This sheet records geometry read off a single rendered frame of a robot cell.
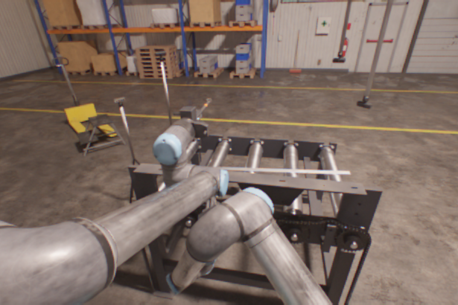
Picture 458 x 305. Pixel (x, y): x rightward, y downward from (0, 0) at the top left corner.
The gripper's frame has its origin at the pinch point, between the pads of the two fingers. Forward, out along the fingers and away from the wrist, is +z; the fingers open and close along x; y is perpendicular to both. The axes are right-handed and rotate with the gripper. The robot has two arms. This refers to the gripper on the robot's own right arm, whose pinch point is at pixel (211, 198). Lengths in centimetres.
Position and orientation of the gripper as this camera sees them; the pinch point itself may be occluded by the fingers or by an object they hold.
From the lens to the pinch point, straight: 135.3
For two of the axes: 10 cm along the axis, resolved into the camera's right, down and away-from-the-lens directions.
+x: -7.3, 5.1, 4.5
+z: 0.2, -6.5, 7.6
